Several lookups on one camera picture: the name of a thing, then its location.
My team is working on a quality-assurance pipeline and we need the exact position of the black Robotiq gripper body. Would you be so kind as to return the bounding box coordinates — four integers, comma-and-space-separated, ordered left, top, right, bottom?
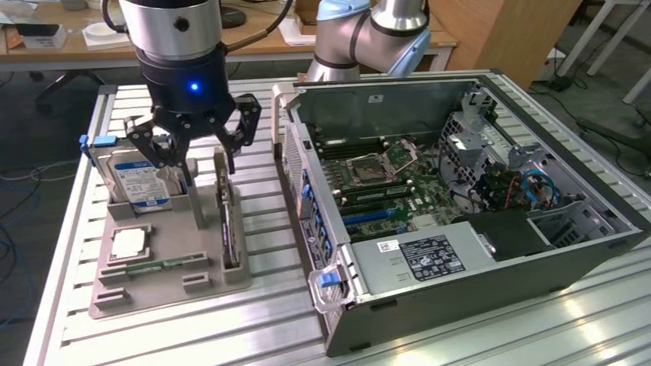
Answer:
134, 44, 236, 137

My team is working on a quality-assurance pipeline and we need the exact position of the green graphics card with fan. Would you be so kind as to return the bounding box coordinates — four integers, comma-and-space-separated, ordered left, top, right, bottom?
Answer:
210, 146, 242, 270

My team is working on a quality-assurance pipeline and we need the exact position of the hard disk in blue caddy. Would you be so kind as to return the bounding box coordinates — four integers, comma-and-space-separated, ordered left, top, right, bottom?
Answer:
78, 129, 186, 214

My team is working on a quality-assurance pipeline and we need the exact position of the black round lamp base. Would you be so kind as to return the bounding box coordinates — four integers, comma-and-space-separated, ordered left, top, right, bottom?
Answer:
221, 5, 248, 28

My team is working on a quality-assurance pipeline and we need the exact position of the black chair base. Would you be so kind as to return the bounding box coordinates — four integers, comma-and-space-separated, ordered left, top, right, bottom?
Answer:
30, 70, 109, 114
573, 114, 651, 145

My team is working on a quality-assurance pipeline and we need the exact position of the grey printed parts rack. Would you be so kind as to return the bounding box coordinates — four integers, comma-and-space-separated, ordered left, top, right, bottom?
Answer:
86, 158, 254, 321

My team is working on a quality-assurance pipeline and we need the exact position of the white paper stack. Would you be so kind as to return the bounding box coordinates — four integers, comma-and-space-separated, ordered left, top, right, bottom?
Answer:
276, 17, 318, 47

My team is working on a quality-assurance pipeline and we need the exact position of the wooden desk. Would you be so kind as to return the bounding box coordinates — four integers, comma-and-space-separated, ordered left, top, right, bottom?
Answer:
0, 0, 458, 83

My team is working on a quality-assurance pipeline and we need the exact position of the silver CPU chip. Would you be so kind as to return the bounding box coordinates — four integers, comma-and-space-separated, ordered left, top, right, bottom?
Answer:
109, 230, 148, 258

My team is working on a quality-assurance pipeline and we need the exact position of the CPU socket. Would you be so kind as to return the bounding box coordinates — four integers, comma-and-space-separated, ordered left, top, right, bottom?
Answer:
344, 154, 393, 188

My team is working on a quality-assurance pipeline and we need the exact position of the white box with black top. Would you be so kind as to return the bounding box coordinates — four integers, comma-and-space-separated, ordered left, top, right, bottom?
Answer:
13, 23, 70, 50

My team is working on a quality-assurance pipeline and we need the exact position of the green RAM stick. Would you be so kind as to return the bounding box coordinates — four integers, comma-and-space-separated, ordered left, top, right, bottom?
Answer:
124, 255, 192, 274

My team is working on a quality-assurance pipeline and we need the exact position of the installed RAM stick with label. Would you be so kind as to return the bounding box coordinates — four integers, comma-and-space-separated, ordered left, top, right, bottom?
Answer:
338, 185, 413, 202

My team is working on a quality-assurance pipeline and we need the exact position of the metal socket cover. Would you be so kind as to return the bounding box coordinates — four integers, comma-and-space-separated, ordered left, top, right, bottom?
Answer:
382, 136, 424, 164

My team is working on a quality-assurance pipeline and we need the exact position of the blue expansion slot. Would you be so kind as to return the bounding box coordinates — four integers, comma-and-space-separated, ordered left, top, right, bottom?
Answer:
342, 207, 401, 226

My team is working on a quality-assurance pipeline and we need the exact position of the green motherboard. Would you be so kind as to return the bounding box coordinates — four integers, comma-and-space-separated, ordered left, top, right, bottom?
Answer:
306, 125, 464, 245

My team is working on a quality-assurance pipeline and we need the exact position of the perforated metal disk bay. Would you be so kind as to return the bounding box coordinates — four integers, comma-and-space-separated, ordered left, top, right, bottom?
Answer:
434, 110, 509, 184

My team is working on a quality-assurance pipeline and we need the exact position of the blue case release latch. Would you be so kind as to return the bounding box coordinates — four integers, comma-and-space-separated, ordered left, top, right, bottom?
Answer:
314, 268, 340, 290

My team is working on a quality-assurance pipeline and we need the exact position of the grey power supply unit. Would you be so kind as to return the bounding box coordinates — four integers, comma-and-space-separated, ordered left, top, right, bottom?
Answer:
349, 220, 498, 297

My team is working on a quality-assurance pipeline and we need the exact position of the wooden cabinet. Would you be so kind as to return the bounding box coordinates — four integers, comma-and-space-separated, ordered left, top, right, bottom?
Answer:
446, 0, 584, 88

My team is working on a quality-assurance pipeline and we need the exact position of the black power adapter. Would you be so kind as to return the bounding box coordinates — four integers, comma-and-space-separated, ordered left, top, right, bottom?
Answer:
546, 75, 576, 93

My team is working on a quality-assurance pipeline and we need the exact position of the open black PC case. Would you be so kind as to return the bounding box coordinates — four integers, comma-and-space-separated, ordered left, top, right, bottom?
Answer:
272, 72, 651, 358

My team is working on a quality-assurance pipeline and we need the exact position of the silver sheet metal disk bay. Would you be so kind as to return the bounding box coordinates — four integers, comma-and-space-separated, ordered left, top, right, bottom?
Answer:
525, 197, 617, 249

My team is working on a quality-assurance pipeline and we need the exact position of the red wire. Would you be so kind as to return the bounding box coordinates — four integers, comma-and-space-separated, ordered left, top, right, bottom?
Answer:
506, 172, 525, 210

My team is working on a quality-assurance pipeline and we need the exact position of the blue wire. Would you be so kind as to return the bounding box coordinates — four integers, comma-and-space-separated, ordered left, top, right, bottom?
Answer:
521, 167, 562, 210

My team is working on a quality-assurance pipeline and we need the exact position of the white table frame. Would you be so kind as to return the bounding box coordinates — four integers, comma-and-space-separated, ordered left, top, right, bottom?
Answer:
556, 0, 651, 104

